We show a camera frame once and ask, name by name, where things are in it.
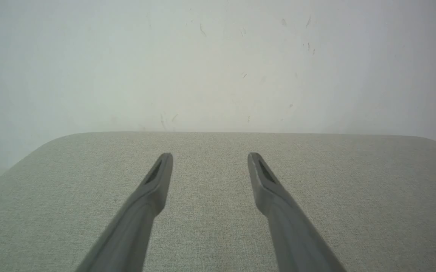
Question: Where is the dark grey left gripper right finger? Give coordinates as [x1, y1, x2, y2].
[247, 152, 347, 272]

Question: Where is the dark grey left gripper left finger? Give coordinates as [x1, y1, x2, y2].
[75, 153, 173, 272]

